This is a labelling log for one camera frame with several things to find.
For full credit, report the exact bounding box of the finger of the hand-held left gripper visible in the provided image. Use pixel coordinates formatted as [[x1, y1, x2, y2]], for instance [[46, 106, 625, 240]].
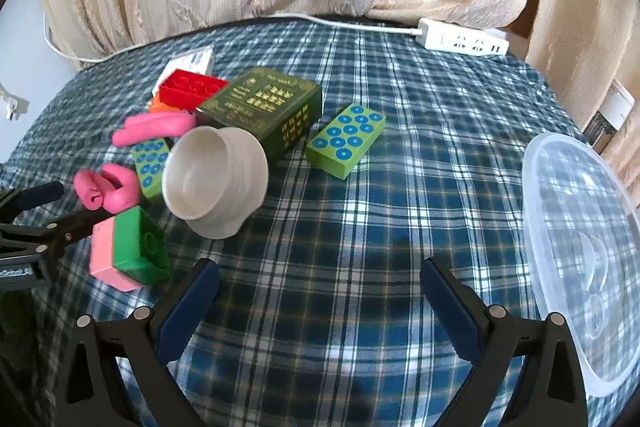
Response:
[[0, 207, 110, 280], [0, 181, 65, 224]]

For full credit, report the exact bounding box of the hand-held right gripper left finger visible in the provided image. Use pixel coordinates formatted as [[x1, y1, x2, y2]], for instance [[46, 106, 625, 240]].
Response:
[[62, 257, 221, 427]]

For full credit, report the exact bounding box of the orange toy block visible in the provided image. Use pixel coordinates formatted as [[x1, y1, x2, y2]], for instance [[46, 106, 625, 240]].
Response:
[[149, 94, 183, 114]]

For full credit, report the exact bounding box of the clear bottle with white lid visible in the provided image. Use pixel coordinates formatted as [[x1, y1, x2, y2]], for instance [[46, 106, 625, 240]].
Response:
[[582, 79, 637, 152]]

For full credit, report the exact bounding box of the green tile with blue dots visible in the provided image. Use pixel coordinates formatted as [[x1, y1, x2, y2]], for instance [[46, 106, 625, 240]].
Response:
[[131, 137, 173, 200], [305, 103, 387, 181]]

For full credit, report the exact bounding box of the red toy block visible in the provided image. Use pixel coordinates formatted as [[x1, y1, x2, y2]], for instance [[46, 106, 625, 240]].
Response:
[[158, 69, 231, 110]]

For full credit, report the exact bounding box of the clear plastic bowl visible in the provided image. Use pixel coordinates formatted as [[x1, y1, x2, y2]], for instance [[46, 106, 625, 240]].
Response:
[[522, 132, 640, 398]]

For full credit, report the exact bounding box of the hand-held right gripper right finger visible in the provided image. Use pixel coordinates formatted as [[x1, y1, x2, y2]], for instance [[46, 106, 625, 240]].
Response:
[[419, 256, 590, 427]]

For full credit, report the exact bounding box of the white power strip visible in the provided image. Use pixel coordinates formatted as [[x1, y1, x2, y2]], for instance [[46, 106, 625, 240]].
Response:
[[417, 18, 511, 56]]

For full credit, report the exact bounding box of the white wall plug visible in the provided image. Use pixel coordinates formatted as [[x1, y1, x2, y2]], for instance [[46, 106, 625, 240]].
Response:
[[0, 82, 30, 122]]

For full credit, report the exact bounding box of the blue plaid tablecloth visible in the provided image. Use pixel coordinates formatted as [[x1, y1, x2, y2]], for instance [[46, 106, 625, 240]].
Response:
[[0, 19, 640, 427]]

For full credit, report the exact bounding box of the pink and green toy block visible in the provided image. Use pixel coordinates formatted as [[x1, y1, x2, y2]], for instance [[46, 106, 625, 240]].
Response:
[[90, 206, 172, 292]]

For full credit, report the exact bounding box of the white power cable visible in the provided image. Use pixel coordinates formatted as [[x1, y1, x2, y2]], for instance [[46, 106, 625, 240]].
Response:
[[44, 11, 423, 64]]

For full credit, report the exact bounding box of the dark green printed box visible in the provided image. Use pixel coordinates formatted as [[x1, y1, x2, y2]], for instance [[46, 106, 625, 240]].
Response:
[[196, 68, 323, 165]]

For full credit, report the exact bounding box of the white paper card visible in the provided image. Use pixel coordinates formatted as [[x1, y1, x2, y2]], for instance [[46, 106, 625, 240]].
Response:
[[170, 47, 216, 75]]

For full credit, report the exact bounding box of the white plastic cup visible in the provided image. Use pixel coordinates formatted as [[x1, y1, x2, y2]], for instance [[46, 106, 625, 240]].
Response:
[[162, 125, 270, 240]]

